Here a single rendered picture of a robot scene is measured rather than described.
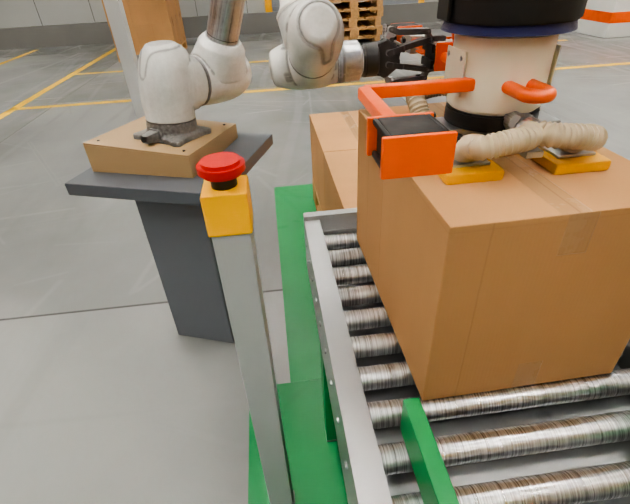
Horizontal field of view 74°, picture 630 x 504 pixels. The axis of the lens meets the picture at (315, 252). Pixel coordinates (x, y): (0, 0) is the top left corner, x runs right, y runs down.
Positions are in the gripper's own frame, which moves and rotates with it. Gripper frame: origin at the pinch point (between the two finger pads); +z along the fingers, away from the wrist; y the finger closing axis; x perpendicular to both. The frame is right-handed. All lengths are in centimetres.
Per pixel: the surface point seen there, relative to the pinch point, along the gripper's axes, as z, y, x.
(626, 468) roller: 9, 53, 73
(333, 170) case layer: -19, 53, -59
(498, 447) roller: -9, 53, 66
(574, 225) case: 0, 15, 55
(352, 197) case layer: -16, 53, -33
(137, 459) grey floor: -97, 106, 25
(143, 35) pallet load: -239, 63, -708
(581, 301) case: 7, 31, 55
